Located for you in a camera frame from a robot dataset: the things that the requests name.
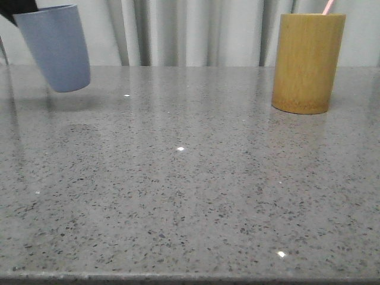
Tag black gripper finger cup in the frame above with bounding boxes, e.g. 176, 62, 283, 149
0, 0, 38, 26

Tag bamboo wooden cup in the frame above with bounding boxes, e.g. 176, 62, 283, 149
271, 14, 346, 115

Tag grey-green curtain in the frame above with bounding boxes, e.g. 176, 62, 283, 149
1, 1, 379, 67

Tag blue plastic cup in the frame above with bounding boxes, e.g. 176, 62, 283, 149
14, 4, 90, 93

